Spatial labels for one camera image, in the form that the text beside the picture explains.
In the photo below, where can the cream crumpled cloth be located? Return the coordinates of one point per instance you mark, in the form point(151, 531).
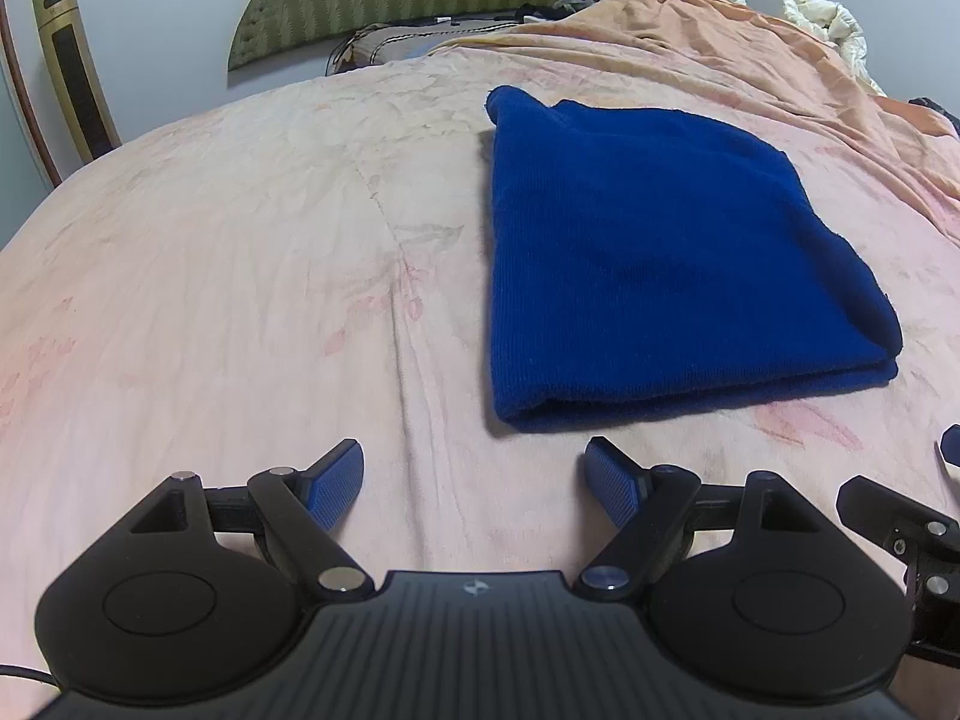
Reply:
point(832, 26)

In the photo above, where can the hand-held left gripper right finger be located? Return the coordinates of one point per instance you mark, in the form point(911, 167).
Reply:
point(611, 484)

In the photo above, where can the brown wooden pole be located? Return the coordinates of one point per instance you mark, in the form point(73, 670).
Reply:
point(26, 112)

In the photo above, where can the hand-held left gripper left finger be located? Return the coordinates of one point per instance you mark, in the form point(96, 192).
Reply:
point(334, 484)

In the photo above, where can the gold tower air conditioner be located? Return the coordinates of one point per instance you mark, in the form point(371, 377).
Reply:
point(75, 82)

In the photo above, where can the pile of dark clothes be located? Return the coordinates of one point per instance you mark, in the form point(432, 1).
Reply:
point(562, 6)

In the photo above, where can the patterned pillow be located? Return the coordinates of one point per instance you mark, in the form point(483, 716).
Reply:
point(405, 41)

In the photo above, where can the dark cloth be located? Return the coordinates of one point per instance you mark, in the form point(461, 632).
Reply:
point(937, 114)

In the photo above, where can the blue towel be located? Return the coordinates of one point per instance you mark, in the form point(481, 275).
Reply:
point(637, 255)

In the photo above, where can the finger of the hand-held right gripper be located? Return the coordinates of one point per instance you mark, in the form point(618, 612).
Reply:
point(952, 448)
point(870, 510)

